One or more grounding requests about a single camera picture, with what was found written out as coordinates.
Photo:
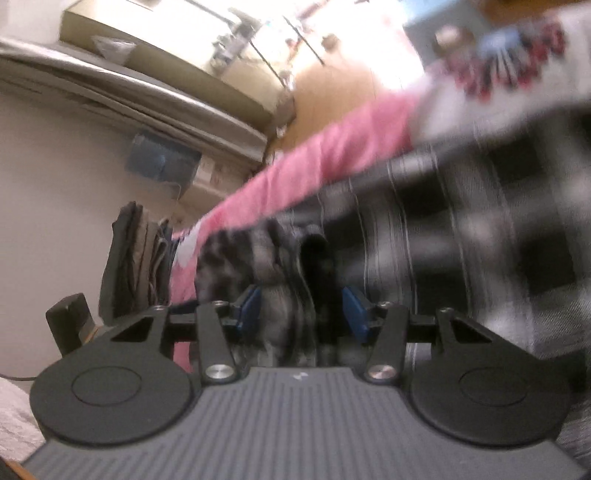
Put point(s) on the stack of folded clothes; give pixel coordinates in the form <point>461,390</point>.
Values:
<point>124,258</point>

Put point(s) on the black white plaid pants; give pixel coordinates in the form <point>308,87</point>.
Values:
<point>485,230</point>

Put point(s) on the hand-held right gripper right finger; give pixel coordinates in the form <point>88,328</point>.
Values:
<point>354,316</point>

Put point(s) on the pink floral blanket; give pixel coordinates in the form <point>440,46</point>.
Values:
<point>323,152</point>

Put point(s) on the blue water jug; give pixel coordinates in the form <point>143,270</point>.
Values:
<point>161,161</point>

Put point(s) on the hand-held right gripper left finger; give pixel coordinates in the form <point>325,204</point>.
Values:
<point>249,311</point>

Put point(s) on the grey curtain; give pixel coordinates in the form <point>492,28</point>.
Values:
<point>138,92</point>

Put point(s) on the white cardboard box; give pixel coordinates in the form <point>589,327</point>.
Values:
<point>221,177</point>

